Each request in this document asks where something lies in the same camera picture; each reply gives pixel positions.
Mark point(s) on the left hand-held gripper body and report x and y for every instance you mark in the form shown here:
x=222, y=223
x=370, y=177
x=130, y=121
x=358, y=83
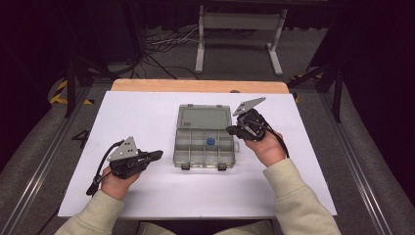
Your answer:
x=125, y=151

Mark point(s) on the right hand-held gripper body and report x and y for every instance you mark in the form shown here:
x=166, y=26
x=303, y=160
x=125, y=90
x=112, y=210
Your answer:
x=253, y=125

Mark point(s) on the small blue wheel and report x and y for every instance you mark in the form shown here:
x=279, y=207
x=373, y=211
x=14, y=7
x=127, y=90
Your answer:
x=211, y=141

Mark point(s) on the clear plastic compartment box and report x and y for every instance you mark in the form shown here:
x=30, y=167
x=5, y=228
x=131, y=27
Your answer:
x=204, y=153

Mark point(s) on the person's right hand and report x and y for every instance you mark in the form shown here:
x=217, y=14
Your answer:
x=269, y=150

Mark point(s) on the person's left hand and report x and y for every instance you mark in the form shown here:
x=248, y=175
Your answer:
x=115, y=186

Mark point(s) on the white board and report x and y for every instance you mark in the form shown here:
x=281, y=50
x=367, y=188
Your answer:
x=140, y=111

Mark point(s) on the wooden table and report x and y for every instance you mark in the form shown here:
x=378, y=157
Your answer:
x=182, y=85

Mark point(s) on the person's left leg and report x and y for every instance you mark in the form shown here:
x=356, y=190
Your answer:
x=153, y=229

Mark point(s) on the person's leg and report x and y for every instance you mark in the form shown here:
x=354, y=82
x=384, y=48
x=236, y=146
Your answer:
x=153, y=229
x=248, y=229

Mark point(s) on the black tripod stand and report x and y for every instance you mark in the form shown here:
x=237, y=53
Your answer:
x=337, y=94
x=71, y=84

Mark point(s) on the yellow black floor tape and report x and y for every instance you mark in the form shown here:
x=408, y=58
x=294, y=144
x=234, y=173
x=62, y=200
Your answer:
x=58, y=94

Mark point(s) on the person's right leg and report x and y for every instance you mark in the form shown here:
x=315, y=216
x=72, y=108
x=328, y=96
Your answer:
x=248, y=229

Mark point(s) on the white metal stand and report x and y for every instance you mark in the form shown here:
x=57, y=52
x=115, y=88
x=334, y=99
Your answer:
x=239, y=21

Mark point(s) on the aluminium floor rail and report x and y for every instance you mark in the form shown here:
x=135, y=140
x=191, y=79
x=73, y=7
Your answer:
x=355, y=163
x=42, y=163

